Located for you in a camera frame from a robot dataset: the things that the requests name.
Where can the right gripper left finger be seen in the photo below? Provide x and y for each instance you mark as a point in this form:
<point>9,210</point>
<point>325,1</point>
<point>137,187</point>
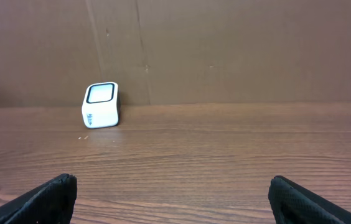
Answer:
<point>50,203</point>

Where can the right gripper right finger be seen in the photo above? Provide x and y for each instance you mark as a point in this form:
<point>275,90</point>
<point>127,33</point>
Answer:
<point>293,204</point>

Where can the white barcode scanner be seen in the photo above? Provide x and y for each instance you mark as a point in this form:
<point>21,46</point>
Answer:
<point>101,105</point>

